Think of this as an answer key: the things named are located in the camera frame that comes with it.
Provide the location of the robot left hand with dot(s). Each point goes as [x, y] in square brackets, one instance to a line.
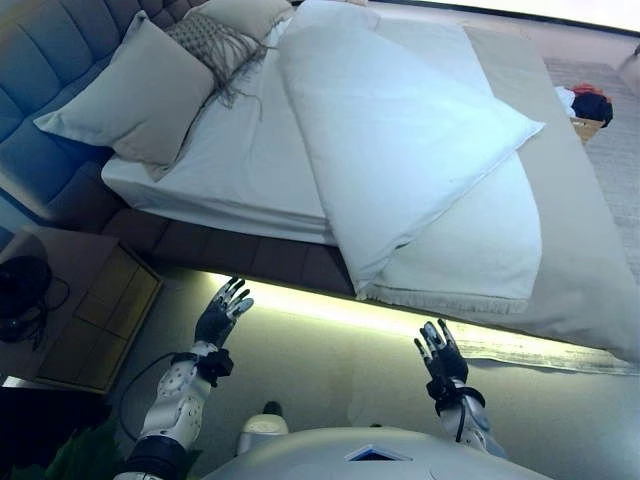
[217, 320]

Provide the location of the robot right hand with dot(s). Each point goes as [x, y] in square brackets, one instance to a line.
[445, 360]

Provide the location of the white duvet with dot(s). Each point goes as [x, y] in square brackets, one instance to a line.
[390, 125]

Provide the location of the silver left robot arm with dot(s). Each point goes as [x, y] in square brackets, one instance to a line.
[175, 400]

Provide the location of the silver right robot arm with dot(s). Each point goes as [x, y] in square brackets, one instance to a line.
[470, 425]

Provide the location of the silver left robot leg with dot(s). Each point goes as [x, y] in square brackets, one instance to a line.
[265, 427]

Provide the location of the wooden nightstand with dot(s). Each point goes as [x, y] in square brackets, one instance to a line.
[100, 310]

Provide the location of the grey robot torso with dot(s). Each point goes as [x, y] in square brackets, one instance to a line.
[325, 455]

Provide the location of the green leafy plant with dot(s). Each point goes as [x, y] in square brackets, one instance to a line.
[85, 450]

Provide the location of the black floor box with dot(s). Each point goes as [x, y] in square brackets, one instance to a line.
[40, 425]

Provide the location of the large beige pillow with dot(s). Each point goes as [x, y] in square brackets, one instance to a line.
[135, 95]

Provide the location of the wicker laundry basket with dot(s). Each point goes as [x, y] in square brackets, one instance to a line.
[590, 129]

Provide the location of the fringed knitted cushion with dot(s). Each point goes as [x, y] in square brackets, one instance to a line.
[210, 40]

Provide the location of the white garment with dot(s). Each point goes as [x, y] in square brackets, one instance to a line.
[564, 97]

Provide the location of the black garment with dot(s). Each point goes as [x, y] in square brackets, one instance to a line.
[592, 107]

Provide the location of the red garment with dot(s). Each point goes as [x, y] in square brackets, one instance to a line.
[585, 90]

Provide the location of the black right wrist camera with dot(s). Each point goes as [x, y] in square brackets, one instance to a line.
[440, 389]

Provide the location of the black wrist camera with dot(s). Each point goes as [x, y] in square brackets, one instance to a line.
[216, 367]
[440, 389]

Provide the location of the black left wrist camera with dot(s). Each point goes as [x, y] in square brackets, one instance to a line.
[216, 367]

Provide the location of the brown upholstered bed frame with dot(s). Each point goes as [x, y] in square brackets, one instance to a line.
[225, 255]

